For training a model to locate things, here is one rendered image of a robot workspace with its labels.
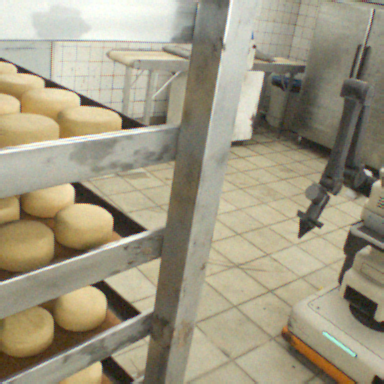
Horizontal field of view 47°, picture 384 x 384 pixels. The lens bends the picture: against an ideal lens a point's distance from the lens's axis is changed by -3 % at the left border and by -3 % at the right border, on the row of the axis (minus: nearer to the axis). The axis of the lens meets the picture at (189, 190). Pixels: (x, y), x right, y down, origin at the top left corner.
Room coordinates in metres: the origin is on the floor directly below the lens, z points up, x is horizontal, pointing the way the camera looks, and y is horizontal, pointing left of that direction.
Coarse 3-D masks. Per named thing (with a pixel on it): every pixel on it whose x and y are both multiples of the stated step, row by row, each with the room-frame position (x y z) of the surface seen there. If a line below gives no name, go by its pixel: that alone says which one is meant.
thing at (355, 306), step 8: (352, 288) 1.68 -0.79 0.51; (352, 296) 1.66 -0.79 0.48; (360, 296) 1.64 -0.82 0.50; (352, 304) 1.66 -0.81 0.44; (360, 304) 1.62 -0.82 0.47; (368, 304) 1.61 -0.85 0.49; (376, 304) 1.58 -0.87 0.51; (360, 312) 1.68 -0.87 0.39; (368, 312) 1.59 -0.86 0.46; (368, 320) 1.64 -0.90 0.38
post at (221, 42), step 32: (224, 0) 0.32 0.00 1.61; (256, 0) 0.33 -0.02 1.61; (224, 32) 0.32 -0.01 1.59; (192, 64) 0.33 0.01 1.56; (224, 64) 0.32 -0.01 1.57; (192, 96) 0.33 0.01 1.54; (224, 96) 0.32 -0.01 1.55; (192, 128) 0.32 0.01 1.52; (224, 128) 0.33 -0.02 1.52; (192, 160) 0.32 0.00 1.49; (224, 160) 0.33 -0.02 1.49; (192, 192) 0.32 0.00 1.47; (192, 224) 0.31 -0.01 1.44; (192, 256) 0.32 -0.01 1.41; (160, 288) 0.33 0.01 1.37; (192, 288) 0.32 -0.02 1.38; (160, 320) 0.33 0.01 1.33; (192, 320) 0.33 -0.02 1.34; (160, 352) 0.32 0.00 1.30
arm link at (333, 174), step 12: (348, 96) 1.68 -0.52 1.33; (348, 108) 1.65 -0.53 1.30; (360, 108) 1.66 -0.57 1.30; (348, 120) 1.64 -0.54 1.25; (348, 132) 1.64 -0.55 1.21; (336, 144) 1.66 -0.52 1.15; (348, 144) 1.66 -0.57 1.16; (336, 156) 1.65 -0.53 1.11; (336, 168) 1.64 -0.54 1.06; (324, 180) 1.67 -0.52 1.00; (336, 180) 1.63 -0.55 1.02
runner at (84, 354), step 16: (128, 320) 0.32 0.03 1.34; (144, 320) 0.33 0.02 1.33; (96, 336) 0.29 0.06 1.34; (112, 336) 0.30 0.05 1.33; (128, 336) 0.31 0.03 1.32; (144, 336) 0.33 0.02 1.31; (64, 352) 0.27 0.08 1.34; (80, 352) 0.28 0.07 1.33; (96, 352) 0.29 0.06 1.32; (112, 352) 0.30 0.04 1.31; (32, 368) 0.24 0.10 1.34; (48, 368) 0.25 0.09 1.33; (64, 368) 0.26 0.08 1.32; (80, 368) 0.28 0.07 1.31
